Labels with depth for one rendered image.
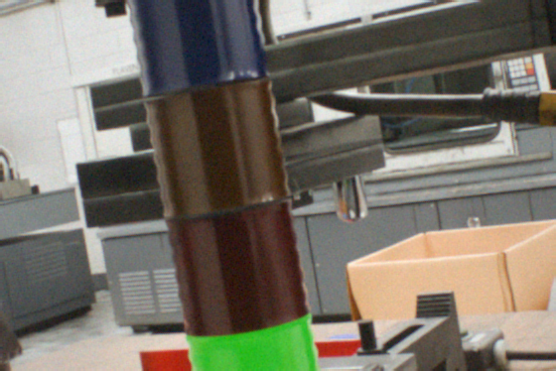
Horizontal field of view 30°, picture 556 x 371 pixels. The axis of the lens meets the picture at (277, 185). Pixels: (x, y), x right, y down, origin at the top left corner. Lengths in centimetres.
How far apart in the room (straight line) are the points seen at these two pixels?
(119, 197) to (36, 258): 720
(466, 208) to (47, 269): 352
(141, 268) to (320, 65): 605
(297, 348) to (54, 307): 757
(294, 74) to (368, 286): 250
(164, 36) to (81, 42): 904
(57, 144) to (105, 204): 906
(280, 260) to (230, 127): 4
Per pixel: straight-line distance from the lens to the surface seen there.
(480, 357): 92
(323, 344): 89
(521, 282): 293
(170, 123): 30
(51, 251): 785
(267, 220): 30
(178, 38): 29
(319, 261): 582
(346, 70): 52
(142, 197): 55
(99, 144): 666
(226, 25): 30
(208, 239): 29
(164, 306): 650
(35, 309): 772
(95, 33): 922
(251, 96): 30
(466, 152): 533
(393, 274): 297
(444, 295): 85
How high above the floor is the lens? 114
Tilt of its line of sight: 3 degrees down
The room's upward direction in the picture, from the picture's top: 10 degrees counter-clockwise
